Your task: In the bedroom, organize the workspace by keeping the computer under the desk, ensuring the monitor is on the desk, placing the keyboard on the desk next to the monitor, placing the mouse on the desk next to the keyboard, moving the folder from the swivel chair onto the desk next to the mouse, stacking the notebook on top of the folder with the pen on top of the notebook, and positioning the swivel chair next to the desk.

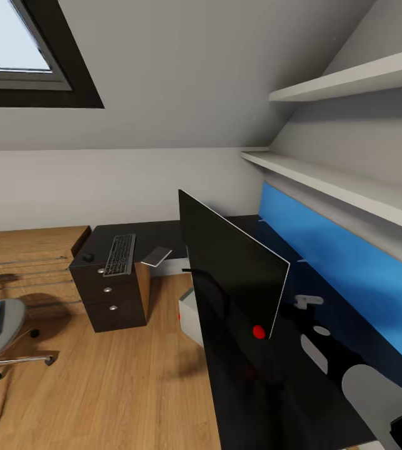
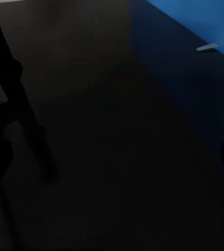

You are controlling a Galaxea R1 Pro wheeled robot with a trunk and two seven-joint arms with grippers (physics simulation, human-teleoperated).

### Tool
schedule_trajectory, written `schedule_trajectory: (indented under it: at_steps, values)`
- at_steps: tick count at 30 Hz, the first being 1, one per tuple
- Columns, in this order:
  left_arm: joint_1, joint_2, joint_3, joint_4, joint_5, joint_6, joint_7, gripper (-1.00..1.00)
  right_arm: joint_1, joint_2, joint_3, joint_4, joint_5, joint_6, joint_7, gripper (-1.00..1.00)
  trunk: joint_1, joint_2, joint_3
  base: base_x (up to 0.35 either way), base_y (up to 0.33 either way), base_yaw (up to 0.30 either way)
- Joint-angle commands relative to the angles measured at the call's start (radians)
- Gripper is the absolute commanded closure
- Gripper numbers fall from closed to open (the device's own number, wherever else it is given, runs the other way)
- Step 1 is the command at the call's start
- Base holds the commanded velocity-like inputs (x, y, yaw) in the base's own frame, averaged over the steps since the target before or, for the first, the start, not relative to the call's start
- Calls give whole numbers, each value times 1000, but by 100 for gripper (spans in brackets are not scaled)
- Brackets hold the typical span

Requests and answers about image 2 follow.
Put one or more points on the room divider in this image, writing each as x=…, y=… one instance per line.
x=204, y=18

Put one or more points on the desk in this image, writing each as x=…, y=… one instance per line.
x=120, y=147

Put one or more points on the monitor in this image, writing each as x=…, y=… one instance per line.
x=10, y=71

